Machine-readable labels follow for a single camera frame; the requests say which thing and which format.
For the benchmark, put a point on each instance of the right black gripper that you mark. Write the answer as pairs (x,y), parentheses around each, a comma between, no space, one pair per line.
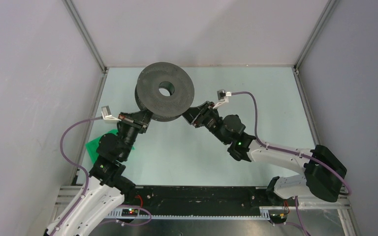
(193,114)

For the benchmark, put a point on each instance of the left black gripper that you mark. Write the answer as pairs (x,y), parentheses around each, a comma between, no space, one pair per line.
(140,120)

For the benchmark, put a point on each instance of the black perforated spool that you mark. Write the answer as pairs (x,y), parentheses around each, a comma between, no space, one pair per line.
(164,89)

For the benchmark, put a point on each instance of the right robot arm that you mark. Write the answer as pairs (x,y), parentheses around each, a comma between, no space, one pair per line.
(319,172)

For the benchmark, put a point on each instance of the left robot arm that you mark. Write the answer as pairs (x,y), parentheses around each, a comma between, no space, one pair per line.
(105,187)

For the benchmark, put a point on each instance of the green plastic bin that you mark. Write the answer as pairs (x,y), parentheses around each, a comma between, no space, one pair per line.
(96,146)

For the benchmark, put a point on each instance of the left small circuit board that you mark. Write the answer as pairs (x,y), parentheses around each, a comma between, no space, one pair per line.
(129,212)

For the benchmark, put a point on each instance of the small circuit board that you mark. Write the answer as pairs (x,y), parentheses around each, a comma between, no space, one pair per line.
(129,212)
(278,216)

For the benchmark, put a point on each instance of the right small circuit board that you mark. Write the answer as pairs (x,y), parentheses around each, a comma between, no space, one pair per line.
(278,216)

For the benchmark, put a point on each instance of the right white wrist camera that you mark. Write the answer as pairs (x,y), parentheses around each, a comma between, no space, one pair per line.
(223,98)

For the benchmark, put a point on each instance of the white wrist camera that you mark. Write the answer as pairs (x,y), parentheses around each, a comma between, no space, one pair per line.
(223,98)
(107,115)

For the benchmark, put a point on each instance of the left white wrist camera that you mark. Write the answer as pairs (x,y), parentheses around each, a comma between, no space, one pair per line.
(107,115)

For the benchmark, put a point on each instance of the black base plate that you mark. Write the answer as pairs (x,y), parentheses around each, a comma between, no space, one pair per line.
(218,201)

